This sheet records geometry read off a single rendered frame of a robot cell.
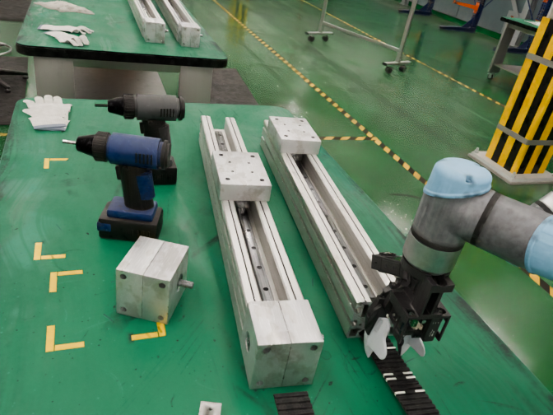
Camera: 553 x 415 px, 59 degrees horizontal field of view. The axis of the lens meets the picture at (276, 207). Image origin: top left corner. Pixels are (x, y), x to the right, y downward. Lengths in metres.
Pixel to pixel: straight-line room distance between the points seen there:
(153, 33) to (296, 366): 2.03
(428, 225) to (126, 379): 0.49
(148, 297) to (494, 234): 0.53
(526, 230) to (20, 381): 0.70
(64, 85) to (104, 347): 1.80
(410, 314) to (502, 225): 0.19
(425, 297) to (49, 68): 2.06
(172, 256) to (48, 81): 1.74
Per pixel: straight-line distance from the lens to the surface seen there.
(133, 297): 0.84
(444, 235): 0.68
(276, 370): 0.76
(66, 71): 2.47
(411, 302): 0.76
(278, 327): 0.74
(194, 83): 2.52
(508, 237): 0.65
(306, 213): 1.08
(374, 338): 0.82
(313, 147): 1.31
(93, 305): 0.90
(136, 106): 1.16
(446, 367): 0.93
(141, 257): 0.84
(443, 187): 0.65
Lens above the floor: 1.39
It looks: 30 degrees down
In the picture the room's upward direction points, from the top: 10 degrees clockwise
